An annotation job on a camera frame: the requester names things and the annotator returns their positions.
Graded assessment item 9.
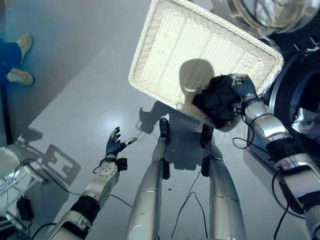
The robot leg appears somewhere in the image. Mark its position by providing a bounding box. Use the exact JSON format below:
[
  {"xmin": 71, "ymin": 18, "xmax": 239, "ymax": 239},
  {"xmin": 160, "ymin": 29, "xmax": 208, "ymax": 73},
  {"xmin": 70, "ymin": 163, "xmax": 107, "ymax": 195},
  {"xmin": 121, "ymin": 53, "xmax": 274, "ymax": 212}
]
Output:
[
  {"xmin": 200, "ymin": 123, "xmax": 249, "ymax": 240},
  {"xmin": 124, "ymin": 117, "xmax": 171, "ymax": 240}
]

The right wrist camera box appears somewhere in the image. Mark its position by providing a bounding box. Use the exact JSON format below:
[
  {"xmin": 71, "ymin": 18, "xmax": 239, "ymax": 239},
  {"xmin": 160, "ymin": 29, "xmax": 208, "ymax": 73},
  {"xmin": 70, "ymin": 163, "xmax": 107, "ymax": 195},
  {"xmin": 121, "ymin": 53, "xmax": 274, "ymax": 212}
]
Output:
[{"xmin": 232, "ymin": 100, "xmax": 244, "ymax": 115}]

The thin black floor cable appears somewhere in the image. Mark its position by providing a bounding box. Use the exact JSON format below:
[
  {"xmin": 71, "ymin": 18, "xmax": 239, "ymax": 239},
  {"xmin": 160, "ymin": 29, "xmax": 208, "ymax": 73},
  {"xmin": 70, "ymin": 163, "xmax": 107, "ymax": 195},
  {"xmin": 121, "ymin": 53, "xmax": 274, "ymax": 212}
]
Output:
[{"xmin": 170, "ymin": 171, "xmax": 209, "ymax": 239}]

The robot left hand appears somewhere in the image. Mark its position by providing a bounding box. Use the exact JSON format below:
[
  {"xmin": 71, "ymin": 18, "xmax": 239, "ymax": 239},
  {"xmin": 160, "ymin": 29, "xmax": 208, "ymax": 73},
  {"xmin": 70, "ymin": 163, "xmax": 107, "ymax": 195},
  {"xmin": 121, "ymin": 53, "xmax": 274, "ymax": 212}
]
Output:
[{"xmin": 105, "ymin": 126, "xmax": 139, "ymax": 158}]

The white woven laundry basket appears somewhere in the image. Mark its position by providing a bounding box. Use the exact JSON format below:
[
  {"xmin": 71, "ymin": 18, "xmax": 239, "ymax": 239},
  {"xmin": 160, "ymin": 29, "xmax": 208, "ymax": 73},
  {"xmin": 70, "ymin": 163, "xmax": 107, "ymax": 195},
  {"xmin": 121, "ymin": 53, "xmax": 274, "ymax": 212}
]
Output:
[{"xmin": 127, "ymin": 0, "xmax": 285, "ymax": 133}]

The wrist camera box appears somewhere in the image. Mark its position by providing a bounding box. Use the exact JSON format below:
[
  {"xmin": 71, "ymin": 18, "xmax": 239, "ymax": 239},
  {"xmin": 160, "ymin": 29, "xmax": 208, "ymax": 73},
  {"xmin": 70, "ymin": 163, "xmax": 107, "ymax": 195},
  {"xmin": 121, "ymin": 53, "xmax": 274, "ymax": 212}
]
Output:
[
  {"xmin": 116, "ymin": 157, "xmax": 129, "ymax": 172},
  {"xmin": 232, "ymin": 100, "xmax": 244, "ymax": 115}
]

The grey garment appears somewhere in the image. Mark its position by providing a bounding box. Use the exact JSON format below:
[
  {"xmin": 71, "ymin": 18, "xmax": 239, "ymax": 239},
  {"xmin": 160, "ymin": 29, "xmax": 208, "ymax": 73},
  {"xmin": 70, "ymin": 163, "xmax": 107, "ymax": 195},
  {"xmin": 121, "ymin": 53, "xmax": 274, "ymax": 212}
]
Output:
[{"xmin": 291, "ymin": 107, "xmax": 320, "ymax": 140}]

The black garment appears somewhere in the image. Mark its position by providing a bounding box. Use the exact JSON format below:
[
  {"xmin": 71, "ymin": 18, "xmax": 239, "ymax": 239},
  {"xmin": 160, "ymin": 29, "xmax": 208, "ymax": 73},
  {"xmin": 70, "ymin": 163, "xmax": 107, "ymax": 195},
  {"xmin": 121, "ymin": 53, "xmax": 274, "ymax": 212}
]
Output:
[{"xmin": 192, "ymin": 75, "xmax": 245, "ymax": 129}]

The robot left leg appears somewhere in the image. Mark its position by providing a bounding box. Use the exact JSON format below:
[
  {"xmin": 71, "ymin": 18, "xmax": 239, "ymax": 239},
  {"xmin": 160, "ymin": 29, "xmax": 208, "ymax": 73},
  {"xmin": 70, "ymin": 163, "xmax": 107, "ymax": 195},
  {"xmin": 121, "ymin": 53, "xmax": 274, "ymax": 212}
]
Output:
[{"xmin": 124, "ymin": 117, "xmax": 171, "ymax": 240}]

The white stand with cables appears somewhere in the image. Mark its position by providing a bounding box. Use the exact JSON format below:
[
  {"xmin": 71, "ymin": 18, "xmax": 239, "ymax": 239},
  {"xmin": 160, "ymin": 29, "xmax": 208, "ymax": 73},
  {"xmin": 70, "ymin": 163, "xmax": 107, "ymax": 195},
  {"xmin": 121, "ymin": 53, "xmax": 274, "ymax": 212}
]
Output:
[{"xmin": 0, "ymin": 146, "xmax": 50, "ymax": 232}]

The robot right leg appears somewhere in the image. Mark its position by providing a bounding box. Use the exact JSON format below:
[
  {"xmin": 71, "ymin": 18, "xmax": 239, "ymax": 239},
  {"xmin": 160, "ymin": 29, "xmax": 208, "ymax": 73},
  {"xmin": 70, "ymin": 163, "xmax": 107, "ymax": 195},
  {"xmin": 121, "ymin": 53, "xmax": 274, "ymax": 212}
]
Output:
[{"xmin": 200, "ymin": 123, "xmax": 249, "ymax": 240}]

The small black box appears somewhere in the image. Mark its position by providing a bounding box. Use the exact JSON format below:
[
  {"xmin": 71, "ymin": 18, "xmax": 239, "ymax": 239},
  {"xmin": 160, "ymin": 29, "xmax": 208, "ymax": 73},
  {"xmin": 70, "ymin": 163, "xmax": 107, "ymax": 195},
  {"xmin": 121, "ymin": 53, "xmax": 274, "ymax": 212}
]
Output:
[{"xmin": 16, "ymin": 197, "xmax": 35, "ymax": 221}]

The dark door frame strip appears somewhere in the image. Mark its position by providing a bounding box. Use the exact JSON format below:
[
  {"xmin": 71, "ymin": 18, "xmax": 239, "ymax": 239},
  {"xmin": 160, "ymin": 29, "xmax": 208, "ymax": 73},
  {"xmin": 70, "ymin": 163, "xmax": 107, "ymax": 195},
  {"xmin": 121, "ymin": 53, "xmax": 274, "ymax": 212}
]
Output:
[{"xmin": 0, "ymin": 82, "xmax": 14, "ymax": 146}]

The person's foot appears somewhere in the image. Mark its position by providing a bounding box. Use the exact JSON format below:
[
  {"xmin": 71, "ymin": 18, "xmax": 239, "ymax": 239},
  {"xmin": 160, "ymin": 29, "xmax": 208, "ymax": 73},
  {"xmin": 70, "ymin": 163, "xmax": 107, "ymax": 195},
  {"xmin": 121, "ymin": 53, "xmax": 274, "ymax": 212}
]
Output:
[
  {"xmin": 5, "ymin": 67, "xmax": 35, "ymax": 87},
  {"xmin": 15, "ymin": 33, "xmax": 35, "ymax": 66}
]

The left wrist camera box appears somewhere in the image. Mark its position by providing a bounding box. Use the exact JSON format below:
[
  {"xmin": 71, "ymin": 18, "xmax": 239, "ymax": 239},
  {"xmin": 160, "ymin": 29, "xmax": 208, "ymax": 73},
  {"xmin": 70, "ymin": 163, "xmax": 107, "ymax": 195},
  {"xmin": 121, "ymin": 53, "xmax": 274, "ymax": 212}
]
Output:
[{"xmin": 116, "ymin": 157, "xmax": 129, "ymax": 172}]

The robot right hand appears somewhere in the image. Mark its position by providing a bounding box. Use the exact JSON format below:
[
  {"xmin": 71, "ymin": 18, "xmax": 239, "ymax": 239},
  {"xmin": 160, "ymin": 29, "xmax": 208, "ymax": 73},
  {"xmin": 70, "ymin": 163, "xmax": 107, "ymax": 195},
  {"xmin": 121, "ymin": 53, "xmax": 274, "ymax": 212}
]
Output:
[{"xmin": 230, "ymin": 74, "xmax": 258, "ymax": 100}]

